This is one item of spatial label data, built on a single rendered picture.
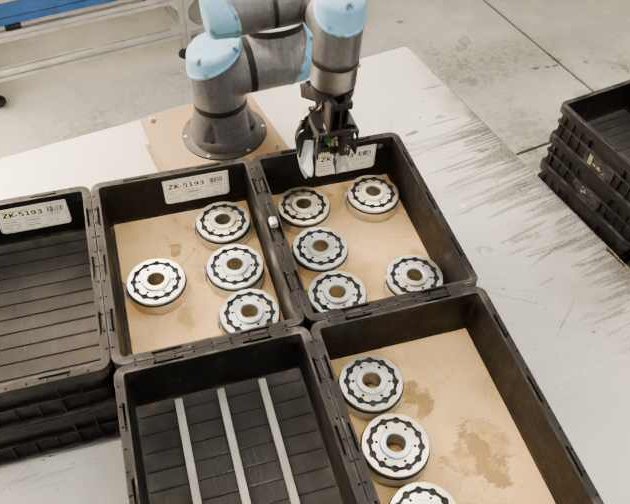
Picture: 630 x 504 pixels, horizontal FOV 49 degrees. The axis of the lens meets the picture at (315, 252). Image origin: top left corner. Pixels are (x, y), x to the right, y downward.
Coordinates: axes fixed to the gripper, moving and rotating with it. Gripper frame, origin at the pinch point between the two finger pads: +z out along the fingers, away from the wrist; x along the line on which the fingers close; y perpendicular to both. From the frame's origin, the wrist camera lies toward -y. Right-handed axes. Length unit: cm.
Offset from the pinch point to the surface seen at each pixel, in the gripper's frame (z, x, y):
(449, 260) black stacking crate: 5.5, 17.4, 22.4
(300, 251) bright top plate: 9.8, -6.4, 10.8
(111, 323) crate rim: 4.2, -40.5, 23.1
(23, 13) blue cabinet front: 62, -63, -173
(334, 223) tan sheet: 12.3, 2.8, 3.2
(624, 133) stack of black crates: 42, 110, -39
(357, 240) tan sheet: 12.3, 5.7, 8.5
